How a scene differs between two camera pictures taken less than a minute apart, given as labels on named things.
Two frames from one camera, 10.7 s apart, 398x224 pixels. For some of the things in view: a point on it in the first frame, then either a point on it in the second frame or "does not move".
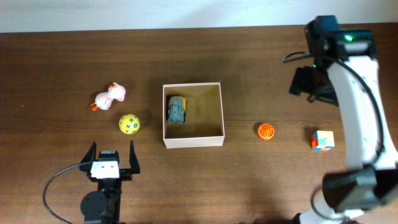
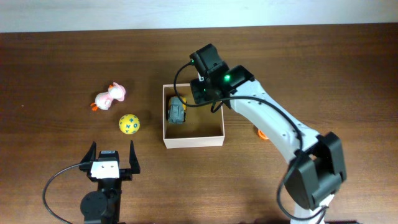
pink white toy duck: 104,100 does not move
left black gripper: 127,173 does not move
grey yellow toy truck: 177,108 does not move
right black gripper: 300,81 → 197,93
